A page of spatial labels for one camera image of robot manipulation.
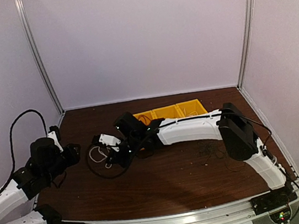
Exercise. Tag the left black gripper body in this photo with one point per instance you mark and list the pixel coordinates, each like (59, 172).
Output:
(71, 159)

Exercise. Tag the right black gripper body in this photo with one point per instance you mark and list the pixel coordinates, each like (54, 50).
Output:
(125, 159)

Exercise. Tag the yellow three-compartment bin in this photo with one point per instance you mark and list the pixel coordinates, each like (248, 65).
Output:
(180, 110)

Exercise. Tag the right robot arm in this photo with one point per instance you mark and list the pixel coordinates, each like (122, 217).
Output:
(227, 124)

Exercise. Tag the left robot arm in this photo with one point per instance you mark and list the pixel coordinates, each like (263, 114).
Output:
(47, 161)

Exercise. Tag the right circuit board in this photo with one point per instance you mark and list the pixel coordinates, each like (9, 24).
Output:
(281, 216)

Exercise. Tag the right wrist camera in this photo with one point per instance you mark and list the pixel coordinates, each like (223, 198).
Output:
(104, 141)

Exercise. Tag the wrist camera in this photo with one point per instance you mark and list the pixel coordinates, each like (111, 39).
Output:
(104, 141)
(54, 134)

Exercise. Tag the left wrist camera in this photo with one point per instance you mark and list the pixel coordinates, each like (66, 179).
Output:
(54, 134)

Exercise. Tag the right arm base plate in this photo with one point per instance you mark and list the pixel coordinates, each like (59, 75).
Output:
(272, 200)

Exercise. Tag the left aluminium frame post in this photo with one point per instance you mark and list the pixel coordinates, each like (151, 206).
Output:
(19, 5)

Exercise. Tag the aluminium frame post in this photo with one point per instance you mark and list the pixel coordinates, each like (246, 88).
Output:
(19, 5)
(249, 8)

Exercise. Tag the right aluminium frame post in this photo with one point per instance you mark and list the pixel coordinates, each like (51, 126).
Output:
(249, 8)

